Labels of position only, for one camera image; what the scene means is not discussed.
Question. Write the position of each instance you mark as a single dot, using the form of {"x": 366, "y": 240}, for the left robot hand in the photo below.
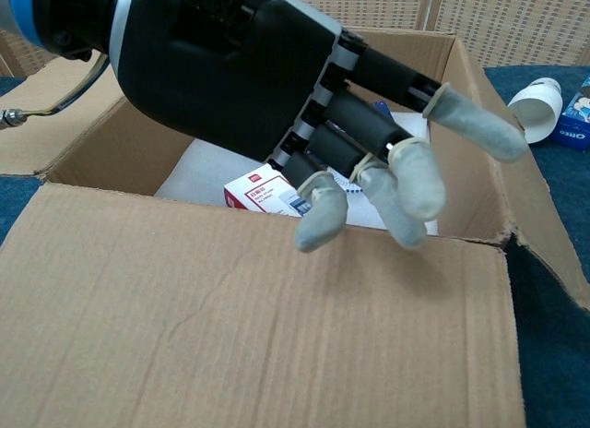
{"x": 221, "y": 68}

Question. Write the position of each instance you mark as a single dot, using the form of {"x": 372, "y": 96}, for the large red cardboard box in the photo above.
{"x": 230, "y": 331}

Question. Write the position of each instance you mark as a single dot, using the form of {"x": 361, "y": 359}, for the white and red small box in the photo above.
{"x": 258, "y": 193}

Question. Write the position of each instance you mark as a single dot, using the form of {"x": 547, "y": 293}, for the black snack package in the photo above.
{"x": 381, "y": 109}

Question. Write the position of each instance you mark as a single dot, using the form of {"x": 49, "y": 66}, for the blue Oreo cookie box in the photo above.
{"x": 576, "y": 133}

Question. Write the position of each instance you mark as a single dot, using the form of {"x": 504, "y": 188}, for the white foam lining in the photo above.
{"x": 193, "y": 179}

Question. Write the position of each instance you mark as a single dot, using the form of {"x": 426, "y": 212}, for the woven wooden folding screen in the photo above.
{"x": 507, "y": 22}

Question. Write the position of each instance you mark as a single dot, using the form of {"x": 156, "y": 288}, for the white paper cup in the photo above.
{"x": 539, "y": 116}

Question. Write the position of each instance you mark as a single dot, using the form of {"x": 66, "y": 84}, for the blue tablecloth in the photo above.
{"x": 553, "y": 308}

